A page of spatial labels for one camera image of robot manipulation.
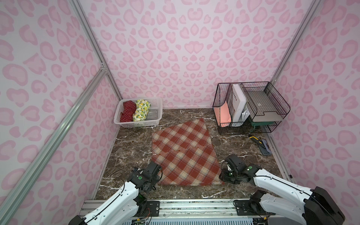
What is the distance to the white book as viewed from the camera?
0.92 m

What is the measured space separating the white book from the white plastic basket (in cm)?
53

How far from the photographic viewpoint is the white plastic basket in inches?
41.4
